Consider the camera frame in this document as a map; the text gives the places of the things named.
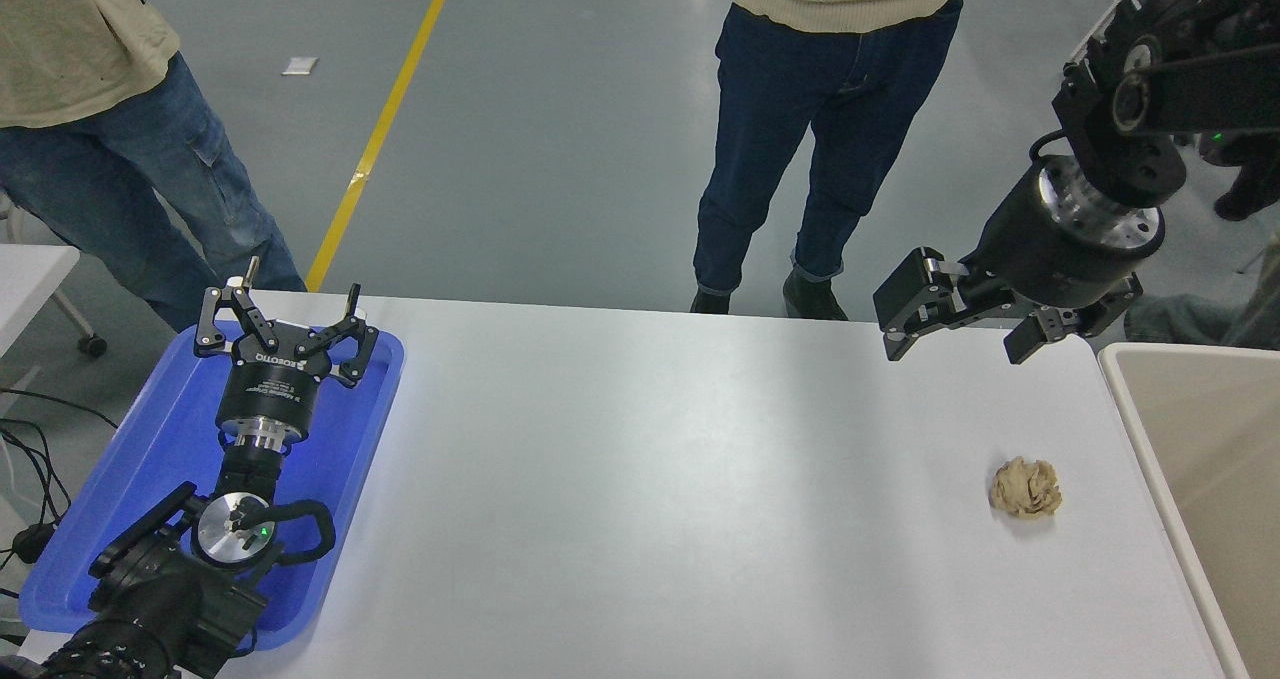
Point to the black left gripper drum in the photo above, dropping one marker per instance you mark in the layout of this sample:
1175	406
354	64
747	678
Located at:
268	391

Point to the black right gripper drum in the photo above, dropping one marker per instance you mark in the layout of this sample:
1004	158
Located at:
1040	254

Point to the tan paper ball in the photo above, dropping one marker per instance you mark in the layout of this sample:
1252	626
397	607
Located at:
1026	487

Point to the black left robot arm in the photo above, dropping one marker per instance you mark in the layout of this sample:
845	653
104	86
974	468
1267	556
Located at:
150	599

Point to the blue plastic tray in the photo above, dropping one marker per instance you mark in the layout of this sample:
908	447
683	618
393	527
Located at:
160	439

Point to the person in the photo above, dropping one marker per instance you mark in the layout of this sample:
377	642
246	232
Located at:
790	109
1185	321
120	159

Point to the small white wheeled table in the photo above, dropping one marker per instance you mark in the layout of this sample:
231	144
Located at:
25	279

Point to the large pale bin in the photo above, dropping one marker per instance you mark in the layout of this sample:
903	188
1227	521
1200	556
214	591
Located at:
1210	439

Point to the black power adapter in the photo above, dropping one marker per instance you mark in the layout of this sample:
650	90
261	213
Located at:
35	542

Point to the white paper scrap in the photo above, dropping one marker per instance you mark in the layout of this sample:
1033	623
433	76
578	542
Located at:
300	66

